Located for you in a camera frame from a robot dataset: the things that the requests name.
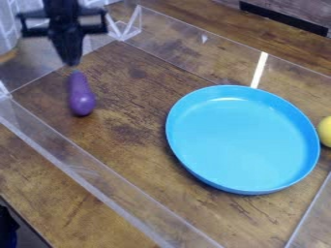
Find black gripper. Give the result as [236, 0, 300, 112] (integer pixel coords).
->
[17, 0, 106, 66]

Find purple toy eggplant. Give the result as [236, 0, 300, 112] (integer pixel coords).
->
[68, 71, 96, 116]

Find blue round tray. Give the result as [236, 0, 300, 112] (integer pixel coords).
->
[165, 85, 320, 195]

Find dark blue object at corner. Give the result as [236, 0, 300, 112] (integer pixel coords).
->
[0, 205, 20, 248]

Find yellow lemon toy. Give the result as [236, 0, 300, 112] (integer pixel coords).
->
[316, 116, 331, 148]

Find clear acrylic corner bracket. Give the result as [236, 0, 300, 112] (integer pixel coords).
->
[105, 2, 142, 42]

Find clear acrylic enclosure wall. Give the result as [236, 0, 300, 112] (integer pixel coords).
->
[0, 0, 331, 248]

